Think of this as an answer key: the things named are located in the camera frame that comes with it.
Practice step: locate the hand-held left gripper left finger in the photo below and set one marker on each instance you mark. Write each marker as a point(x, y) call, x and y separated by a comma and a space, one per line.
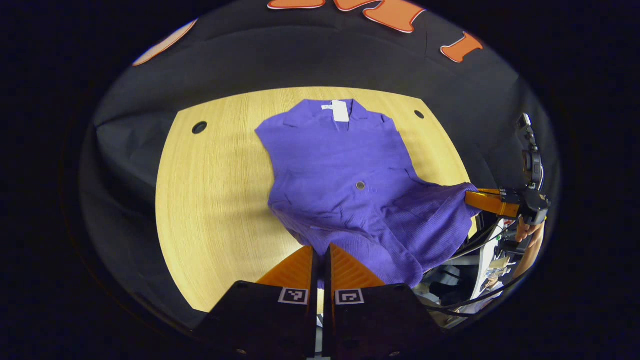
point(265, 325)

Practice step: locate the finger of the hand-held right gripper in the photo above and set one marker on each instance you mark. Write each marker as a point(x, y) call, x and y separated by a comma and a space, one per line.
point(492, 191)
point(492, 205)

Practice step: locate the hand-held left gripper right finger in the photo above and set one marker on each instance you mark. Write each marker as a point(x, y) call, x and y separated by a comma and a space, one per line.
point(380, 325)

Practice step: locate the purple shirt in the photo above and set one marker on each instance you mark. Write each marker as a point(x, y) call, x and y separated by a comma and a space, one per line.
point(340, 165)

